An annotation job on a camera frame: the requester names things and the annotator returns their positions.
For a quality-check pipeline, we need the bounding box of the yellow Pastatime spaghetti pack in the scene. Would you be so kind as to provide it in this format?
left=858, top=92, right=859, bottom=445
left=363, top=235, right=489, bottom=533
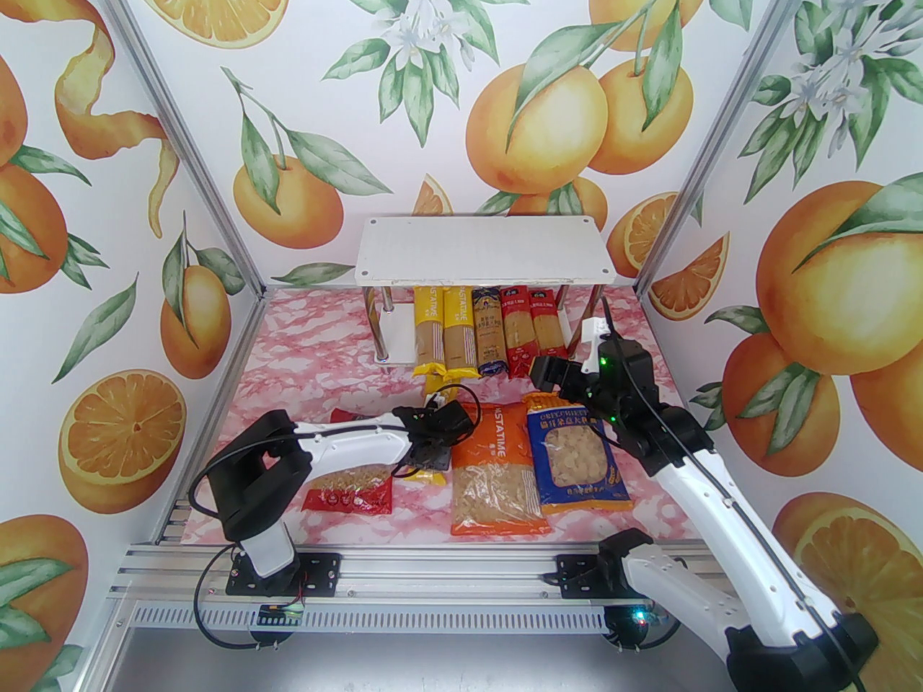
left=399, top=360, right=454, bottom=486
left=442, top=287, right=479, bottom=380
left=413, top=287, right=444, bottom=373

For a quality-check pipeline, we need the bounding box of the orange Pastatime pasta bag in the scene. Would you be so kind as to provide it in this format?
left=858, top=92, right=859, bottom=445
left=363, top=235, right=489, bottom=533
left=451, top=401, right=551, bottom=537

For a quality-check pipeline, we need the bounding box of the blue shell pasta bag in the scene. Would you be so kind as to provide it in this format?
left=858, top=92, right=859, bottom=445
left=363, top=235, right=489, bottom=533
left=523, top=390, right=635, bottom=516

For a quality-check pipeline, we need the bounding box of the red spaghetti pack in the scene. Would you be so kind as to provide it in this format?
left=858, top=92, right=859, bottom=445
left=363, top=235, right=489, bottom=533
left=530, top=289, right=570, bottom=359
left=500, top=287, right=542, bottom=379

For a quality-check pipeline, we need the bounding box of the red fusilli pasta bag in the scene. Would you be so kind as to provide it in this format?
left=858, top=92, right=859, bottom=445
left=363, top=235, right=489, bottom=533
left=301, top=408, right=394, bottom=516

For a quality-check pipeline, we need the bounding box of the dark blue spaghetti pack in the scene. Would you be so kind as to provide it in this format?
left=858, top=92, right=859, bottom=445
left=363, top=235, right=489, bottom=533
left=472, top=287, right=510, bottom=377

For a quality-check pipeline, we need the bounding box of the white two-tier shelf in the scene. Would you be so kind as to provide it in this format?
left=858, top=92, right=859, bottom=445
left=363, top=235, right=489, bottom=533
left=353, top=217, right=618, bottom=369

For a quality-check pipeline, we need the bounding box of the grey metal sheet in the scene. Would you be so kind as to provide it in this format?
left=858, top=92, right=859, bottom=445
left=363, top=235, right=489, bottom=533
left=94, top=624, right=765, bottom=692

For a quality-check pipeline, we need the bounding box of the right small controller board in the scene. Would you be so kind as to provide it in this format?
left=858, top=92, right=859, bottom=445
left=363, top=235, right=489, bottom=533
left=604, top=605, right=668, bottom=652

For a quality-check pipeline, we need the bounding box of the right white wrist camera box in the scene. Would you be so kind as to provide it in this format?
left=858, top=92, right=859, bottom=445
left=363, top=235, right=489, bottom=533
left=579, top=316, right=611, bottom=374

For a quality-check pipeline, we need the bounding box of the right base black cable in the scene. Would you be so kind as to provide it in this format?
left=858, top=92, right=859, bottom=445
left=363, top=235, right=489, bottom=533
left=617, top=588, right=684, bottom=652

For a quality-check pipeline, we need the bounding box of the base black cable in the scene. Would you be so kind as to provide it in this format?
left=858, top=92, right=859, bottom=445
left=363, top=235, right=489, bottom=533
left=617, top=588, right=684, bottom=652
left=193, top=556, right=307, bottom=654

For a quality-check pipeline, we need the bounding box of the aluminium frame post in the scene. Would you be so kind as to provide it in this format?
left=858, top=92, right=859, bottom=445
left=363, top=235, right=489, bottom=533
left=633, top=0, right=817, bottom=297
left=87, top=0, right=264, bottom=297

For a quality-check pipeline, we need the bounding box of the left base black cable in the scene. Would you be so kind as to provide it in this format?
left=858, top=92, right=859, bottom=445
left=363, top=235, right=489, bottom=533
left=193, top=556, right=307, bottom=654

